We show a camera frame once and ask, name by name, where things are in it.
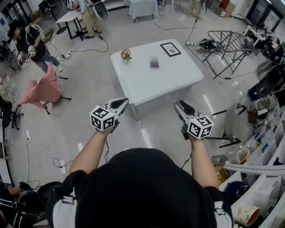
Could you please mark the cardboard boxes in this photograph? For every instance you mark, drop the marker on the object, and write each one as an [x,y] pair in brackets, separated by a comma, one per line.
[227,7]

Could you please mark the black-legged chair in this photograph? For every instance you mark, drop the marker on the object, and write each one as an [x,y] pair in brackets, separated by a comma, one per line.
[64,98]

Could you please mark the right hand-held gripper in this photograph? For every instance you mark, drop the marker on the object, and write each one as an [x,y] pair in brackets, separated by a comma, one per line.
[200,127]

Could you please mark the pile of black bags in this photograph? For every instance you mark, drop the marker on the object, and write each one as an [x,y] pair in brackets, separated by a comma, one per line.
[26,204]

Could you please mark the person's left forearm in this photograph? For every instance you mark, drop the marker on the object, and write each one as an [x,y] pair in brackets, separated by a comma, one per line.
[89,151]

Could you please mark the potted pink flower plant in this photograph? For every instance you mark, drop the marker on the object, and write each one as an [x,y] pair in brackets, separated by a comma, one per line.
[125,54]

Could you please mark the white storage shelf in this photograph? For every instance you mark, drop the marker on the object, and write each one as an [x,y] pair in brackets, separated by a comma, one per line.
[267,178]

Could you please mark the black floor fan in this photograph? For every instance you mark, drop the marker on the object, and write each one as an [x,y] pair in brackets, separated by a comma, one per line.
[266,85]

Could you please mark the black office chair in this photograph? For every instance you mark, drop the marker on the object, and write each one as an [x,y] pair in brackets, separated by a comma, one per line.
[6,113]

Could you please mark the dark blue helmet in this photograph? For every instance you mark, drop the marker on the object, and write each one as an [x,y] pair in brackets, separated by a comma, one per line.
[236,189]

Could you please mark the paper cup with red inside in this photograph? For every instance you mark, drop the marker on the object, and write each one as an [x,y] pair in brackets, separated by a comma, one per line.
[247,214]

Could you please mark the table with pale cloth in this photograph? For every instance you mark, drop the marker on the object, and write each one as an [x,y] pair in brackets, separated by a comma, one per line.
[143,7]

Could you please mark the folded round white table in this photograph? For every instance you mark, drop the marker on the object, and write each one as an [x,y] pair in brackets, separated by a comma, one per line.
[233,120]

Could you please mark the metal pot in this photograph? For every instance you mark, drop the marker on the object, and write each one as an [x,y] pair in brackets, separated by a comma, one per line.
[219,160]

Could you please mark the black standing fan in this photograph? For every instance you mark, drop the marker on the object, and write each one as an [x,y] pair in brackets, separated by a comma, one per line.
[51,11]

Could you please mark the white desk with black legs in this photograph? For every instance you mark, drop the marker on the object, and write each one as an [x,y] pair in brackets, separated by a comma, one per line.
[69,16]

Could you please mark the grey metal drying rack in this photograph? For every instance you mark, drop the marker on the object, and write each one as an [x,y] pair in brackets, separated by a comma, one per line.
[231,49]

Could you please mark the black framed picture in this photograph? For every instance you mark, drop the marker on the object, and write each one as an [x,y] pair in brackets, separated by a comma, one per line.
[170,49]

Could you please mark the person's black shirt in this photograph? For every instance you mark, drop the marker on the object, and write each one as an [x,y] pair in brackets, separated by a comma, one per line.
[142,189]

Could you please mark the purple-keyed calculator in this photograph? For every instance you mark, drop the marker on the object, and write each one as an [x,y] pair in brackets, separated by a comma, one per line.
[154,62]

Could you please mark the brown bag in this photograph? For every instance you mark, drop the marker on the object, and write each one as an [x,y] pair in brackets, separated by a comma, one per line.
[252,115]

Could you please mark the white power strip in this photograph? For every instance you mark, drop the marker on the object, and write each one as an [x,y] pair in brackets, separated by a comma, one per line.
[28,134]
[63,167]
[190,43]
[69,53]

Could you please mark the white shell chair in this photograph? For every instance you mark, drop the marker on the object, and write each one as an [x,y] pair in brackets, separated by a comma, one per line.
[100,10]

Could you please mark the person's right forearm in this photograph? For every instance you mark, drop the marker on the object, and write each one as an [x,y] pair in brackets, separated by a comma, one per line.
[202,162]

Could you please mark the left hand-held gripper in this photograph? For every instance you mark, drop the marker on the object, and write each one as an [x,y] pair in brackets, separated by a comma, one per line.
[102,119]

